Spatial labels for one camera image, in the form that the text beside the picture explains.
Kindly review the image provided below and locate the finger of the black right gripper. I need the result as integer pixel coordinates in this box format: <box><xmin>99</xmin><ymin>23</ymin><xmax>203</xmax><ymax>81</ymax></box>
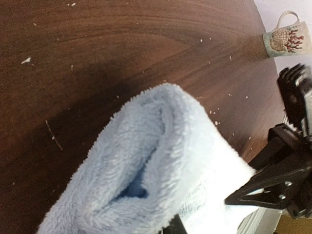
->
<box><xmin>224</xmin><ymin>180</ymin><xmax>302</xmax><ymax>218</ymax></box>
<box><xmin>224</xmin><ymin>123</ymin><xmax>312</xmax><ymax>205</ymax></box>

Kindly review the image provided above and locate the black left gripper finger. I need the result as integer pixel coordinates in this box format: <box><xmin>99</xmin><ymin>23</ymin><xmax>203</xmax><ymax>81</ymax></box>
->
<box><xmin>162</xmin><ymin>214</ymin><xmax>187</xmax><ymax>234</ymax></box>

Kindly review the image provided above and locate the light blue towel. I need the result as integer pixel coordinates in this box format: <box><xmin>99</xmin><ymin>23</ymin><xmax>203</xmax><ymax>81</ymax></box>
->
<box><xmin>38</xmin><ymin>83</ymin><xmax>256</xmax><ymax>234</ymax></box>

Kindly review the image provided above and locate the aluminium front rail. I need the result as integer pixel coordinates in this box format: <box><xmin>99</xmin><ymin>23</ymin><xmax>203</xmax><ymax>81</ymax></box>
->
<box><xmin>237</xmin><ymin>208</ymin><xmax>283</xmax><ymax>234</ymax></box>

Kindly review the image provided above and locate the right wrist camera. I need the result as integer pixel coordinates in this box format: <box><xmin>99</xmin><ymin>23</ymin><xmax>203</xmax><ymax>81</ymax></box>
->
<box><xmin>277</xmin><ymin>63</ymin><xmax>312</xmax><ymax>137</ymax></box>

